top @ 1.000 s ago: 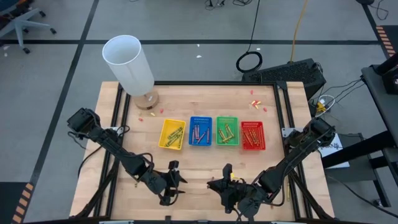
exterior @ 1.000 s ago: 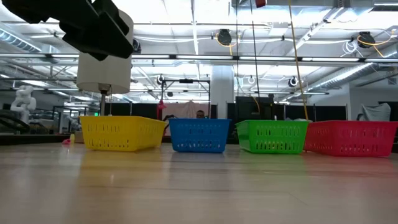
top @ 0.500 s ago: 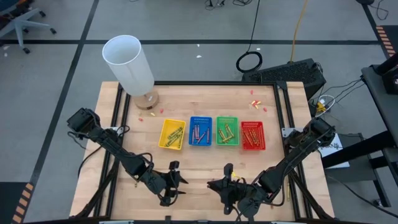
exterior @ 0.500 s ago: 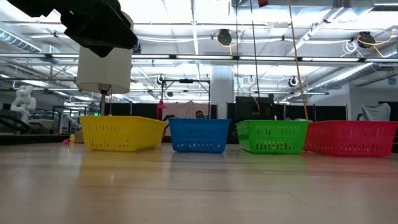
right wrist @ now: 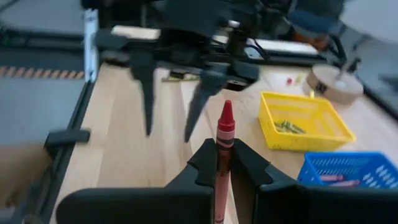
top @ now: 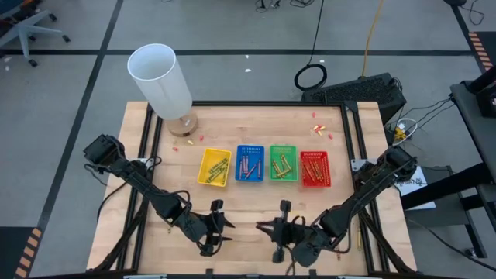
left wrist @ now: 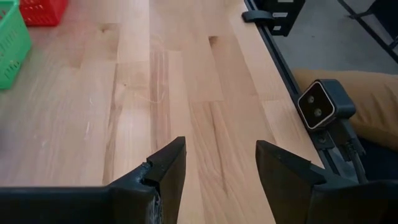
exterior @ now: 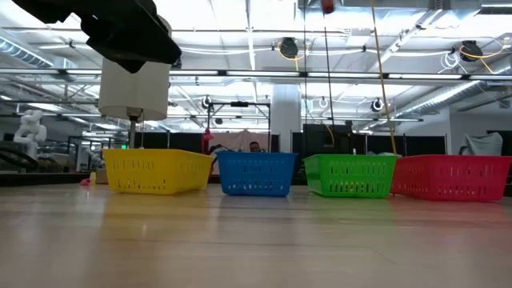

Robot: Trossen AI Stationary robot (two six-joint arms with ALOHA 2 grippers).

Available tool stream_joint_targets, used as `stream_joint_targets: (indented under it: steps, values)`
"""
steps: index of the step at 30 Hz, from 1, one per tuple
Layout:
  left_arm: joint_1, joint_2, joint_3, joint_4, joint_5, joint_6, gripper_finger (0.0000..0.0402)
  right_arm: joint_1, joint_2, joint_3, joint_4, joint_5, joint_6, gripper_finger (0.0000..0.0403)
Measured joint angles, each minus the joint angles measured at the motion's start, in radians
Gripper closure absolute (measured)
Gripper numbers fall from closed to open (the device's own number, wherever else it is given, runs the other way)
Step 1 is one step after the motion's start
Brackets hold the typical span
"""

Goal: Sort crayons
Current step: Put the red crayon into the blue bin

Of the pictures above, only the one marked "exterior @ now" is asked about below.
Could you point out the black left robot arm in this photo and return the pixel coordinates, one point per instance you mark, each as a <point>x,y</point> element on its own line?
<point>48,10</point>

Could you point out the white shade table lamp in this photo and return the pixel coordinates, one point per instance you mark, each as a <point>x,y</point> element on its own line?
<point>136,92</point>

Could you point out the black partition panel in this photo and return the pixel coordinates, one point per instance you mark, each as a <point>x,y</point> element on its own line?
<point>416,145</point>
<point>172,141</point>

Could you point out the red object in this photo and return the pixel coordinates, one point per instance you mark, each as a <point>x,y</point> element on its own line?
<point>206,140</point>

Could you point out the yellow plastic basket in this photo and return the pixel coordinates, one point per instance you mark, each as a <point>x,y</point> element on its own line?
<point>156,172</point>

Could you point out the white robot figure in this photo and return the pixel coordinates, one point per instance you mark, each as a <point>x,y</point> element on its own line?
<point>30,132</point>

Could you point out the pink cloth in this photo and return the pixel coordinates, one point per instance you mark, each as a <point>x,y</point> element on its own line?
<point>238,140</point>

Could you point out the person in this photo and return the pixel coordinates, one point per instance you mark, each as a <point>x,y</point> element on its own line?
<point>254,146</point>

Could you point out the blue plastic basket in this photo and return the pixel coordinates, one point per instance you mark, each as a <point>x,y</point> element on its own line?
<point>256,174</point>

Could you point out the black equipment cabinet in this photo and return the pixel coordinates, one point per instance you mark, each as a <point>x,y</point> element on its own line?
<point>318,138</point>

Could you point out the green plastic basket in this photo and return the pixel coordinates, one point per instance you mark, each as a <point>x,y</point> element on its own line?
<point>348,176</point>

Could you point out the red plastic basket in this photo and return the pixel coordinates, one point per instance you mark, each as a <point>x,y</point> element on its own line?
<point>452,178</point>

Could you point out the grey cloth covered object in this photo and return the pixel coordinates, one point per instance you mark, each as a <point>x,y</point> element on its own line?
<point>482,144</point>

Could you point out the black metal frame stand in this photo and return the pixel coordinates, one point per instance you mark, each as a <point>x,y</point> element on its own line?
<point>239,104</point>

